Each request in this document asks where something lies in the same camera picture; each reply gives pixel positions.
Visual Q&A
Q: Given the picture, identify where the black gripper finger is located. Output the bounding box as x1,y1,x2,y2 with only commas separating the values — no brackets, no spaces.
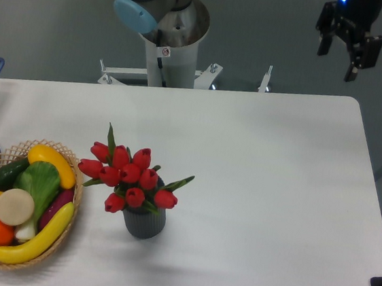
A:
344,36,382,82
315,1,338,56

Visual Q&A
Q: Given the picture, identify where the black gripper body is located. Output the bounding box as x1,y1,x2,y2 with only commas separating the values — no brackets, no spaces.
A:
334,0,382,41

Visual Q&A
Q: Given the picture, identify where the red tulip bouquet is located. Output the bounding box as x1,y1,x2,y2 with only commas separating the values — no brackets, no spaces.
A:
78,126,195,215

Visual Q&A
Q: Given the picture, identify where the silver robot arm blue cap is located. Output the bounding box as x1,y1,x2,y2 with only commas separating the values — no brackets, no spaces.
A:
114,0,382,82

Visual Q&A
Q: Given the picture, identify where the grey ribbed vase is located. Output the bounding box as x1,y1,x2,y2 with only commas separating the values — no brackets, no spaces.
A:
123,207,166,239

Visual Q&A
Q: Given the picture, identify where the purple sweet potato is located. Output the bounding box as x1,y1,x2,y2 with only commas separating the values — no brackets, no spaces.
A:
38,189,75,231

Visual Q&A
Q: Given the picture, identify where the yellow squash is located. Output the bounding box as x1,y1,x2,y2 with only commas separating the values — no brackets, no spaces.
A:
27,144,76,190

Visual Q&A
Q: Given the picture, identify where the green lettuce leaf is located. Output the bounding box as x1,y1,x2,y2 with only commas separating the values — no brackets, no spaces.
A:
13,161,60,243

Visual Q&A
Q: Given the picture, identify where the woven wicker basket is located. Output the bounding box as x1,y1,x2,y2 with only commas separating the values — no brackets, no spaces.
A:
0,140,84,271

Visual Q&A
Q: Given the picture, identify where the yellow banana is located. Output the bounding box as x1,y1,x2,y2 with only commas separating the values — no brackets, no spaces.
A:
0,202,75,265

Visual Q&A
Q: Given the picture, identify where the green cucumber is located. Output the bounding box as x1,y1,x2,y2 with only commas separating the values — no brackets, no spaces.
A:
0,158,29,192

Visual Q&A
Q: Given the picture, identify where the beige round disc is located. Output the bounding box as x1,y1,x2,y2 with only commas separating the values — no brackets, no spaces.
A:
0,188,35,226

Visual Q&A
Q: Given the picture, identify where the white metal base frame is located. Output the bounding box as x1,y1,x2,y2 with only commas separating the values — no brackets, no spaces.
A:
97,59,273,93

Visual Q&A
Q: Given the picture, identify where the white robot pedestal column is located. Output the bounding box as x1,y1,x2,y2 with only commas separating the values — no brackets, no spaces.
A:
140,35,201,88

